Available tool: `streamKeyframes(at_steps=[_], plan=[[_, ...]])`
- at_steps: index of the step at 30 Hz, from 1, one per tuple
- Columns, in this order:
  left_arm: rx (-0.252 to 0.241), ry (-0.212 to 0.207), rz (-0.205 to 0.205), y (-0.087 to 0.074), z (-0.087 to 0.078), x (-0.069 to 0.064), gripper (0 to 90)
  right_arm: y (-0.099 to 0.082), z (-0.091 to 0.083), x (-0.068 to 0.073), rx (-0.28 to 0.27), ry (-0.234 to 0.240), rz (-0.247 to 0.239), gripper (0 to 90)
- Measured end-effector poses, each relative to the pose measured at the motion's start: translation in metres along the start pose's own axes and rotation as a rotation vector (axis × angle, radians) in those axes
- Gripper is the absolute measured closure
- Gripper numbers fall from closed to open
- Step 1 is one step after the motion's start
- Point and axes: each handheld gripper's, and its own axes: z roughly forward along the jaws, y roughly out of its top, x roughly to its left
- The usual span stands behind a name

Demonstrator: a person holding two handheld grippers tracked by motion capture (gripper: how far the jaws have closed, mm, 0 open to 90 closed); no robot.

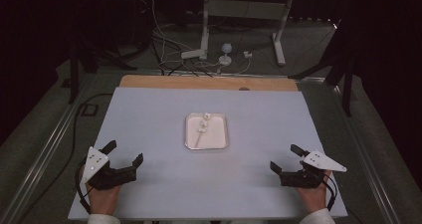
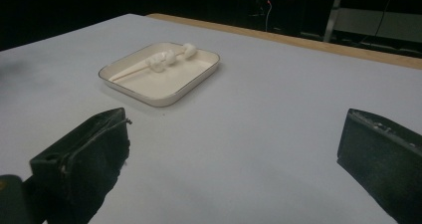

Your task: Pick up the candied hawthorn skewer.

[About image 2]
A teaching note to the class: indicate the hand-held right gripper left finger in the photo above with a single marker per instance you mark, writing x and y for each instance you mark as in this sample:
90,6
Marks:
86,157

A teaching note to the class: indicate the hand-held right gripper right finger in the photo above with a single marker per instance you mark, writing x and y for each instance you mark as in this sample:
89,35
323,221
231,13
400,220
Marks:
381,161

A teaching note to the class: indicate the white cloth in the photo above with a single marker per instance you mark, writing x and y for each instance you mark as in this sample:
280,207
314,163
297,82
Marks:
159,84

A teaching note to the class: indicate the white marshmallow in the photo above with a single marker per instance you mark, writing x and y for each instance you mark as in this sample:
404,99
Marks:
170,56
156,64
189,50

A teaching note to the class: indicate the pale grey table mat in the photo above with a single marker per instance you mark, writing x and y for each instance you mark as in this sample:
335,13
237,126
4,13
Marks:
265,117

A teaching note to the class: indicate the white metal stand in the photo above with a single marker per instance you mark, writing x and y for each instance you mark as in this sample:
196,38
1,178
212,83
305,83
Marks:
332,11

